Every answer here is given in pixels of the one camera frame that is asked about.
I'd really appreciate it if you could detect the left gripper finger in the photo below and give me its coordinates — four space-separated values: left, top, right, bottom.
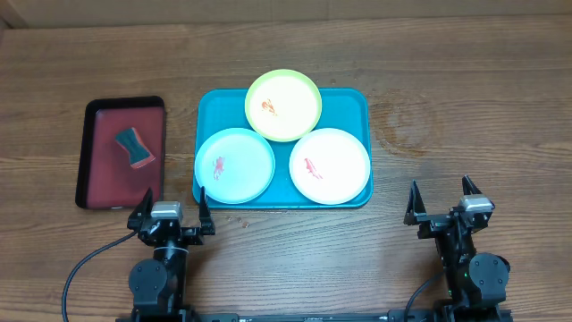
128 188 153 224
198 187 215 235

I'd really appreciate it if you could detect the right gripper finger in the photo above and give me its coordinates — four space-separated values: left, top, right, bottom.
403 180 427 225
462 174 482 195

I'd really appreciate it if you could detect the orange and green sponge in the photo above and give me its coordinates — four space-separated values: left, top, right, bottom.
115 127 156 169

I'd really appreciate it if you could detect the light blue plate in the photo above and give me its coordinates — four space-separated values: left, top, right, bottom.
194 128 275 205

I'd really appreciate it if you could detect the yellow-green plate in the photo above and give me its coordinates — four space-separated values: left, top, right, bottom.
245 69 323 142

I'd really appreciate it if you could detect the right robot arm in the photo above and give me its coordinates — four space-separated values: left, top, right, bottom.
402 175 512 321

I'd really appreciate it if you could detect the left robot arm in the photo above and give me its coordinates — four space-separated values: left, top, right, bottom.
127 190 215 321

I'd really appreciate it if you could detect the black and red tray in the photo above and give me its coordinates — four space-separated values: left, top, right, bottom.
75 96 166 209

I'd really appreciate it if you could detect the white plate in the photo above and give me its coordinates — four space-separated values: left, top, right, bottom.
289 128 371 206

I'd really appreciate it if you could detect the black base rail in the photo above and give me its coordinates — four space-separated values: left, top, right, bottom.
115 308 513 322

